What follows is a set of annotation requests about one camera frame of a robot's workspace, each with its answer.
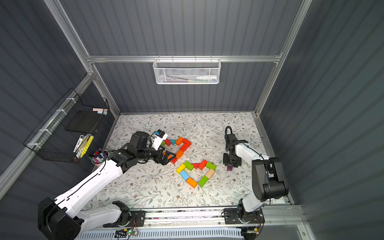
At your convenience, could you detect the yellow block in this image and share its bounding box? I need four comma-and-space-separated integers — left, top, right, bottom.
177, 164, 186, 175

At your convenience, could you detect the orange rectangular block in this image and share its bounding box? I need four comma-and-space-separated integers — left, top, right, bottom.
175, 137, 184, 146

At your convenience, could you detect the red rectangular block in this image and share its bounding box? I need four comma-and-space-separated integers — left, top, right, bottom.
182, 139, 192, 148
180, 144, 190, 152

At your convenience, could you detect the green block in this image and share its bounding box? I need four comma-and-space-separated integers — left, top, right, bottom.
184, 161, 195, 171
198, 176, 209, 188
206, 162, 217, 171

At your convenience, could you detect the light blue block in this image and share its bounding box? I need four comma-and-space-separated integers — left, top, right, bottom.
180, 171, 190, 181

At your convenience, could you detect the natural wood block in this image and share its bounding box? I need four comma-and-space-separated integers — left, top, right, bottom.
205, 169, 215, 179

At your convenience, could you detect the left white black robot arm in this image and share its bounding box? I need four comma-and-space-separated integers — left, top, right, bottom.
38, 130, 176, 240

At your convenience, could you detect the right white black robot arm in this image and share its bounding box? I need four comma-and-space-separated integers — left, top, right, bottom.
223, 133, 289, 223

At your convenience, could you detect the pink pen cup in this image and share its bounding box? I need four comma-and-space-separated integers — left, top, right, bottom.
89, 149, 109, 168

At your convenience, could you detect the yellow highlighter pack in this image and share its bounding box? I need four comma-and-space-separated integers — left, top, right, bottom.
77, 135, 94, 159

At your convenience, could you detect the white marker in basket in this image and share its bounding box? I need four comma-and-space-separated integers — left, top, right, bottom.
195, 75, 218, 83

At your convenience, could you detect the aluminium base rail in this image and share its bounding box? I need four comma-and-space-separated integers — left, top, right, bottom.
92, 205, 308, 234

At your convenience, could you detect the white wire mesh basket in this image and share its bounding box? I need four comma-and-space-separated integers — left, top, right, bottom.
153, 59, 222, 85

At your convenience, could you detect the black wire mesh basket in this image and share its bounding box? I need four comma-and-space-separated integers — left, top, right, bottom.
24, 90, 110, 163

